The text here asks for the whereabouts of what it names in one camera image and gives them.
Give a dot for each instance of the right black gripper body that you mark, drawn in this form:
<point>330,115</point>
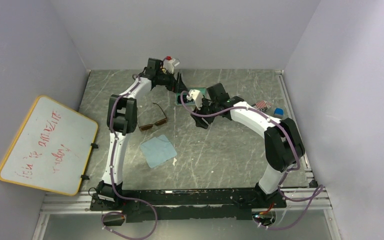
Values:
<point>207,108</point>

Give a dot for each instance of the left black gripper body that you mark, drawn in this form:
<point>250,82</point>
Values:
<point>167,80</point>

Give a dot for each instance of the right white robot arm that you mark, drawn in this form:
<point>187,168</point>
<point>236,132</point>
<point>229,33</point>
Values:
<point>282,142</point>

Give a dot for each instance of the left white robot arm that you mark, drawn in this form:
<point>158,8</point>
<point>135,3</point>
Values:
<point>122,119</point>

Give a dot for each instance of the brown tinted sunglasses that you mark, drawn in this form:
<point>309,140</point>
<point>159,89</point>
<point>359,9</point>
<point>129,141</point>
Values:
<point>153,116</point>

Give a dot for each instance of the pink yellow marker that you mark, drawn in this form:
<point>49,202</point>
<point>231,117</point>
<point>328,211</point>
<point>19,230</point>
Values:
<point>149,70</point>

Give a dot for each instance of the left blue cleaning cloth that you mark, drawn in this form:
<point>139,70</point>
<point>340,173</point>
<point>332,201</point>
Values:
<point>158,150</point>

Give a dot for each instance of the blue whiteboard eraser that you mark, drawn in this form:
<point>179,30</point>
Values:
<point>278,113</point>

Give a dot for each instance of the yellow framed whiteboard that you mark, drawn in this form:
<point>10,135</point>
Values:
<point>51,150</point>

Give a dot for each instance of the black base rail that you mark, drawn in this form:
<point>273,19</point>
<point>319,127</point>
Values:
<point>210,203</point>

